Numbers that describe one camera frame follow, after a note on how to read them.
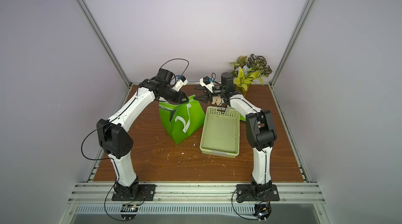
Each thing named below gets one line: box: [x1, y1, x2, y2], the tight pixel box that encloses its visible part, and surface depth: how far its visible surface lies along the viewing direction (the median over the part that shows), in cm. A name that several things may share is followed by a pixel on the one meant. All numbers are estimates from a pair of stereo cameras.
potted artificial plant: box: [228, 53, 273, 96], surface depth 97 cm
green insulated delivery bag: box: [158, 94, 206, 145], surface depth 84 cm
